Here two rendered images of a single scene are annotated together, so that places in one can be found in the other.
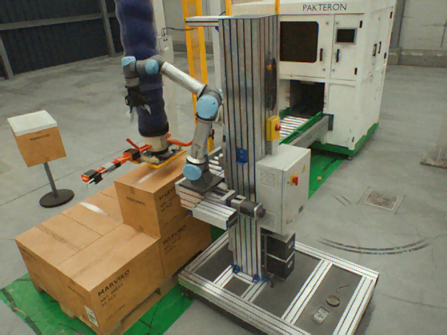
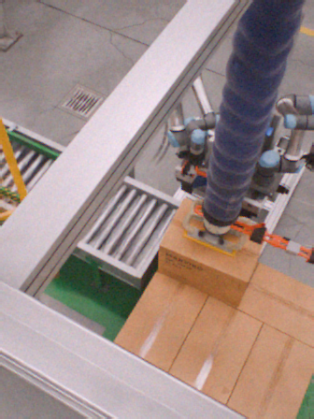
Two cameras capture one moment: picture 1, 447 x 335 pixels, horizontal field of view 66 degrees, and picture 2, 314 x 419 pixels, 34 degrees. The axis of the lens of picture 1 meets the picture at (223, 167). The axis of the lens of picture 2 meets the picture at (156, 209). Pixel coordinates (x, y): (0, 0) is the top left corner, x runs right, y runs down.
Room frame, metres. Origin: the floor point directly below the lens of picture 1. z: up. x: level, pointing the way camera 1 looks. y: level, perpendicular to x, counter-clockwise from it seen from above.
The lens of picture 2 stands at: (3.12, 2.02, 3.85)
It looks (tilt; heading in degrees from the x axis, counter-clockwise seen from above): 58 degrees down; 259
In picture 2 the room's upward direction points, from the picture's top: 2 degrees clockwise
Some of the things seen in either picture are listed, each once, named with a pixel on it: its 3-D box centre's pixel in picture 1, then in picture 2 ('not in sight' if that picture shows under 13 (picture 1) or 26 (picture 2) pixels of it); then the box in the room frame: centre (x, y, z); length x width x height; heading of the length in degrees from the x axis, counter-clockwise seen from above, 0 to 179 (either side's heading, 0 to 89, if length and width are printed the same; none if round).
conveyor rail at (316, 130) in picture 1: (287, 155); (55, 151); (3.44, -0.71, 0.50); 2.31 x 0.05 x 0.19; 142
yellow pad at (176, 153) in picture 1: (167, 156); not in sight; (2.39, 0.42, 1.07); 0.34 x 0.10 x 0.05; 146
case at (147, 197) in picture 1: (163, 191); (211, 252); (2.44, 0.50, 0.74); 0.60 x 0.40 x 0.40; 146
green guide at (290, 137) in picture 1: (297, 135); (12, 131); (3.76, -0.88, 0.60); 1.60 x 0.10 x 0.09; 142
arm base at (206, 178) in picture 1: (201, 173); (264, 173); (2.04, 0.15, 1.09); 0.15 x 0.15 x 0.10
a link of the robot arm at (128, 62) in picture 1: (130, 67); not in sight; (1.97, 0.47, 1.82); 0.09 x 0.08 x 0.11; 77
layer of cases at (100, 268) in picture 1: (120, 238); (225, 330); (2.38, 0.92, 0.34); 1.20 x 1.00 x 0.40; 142
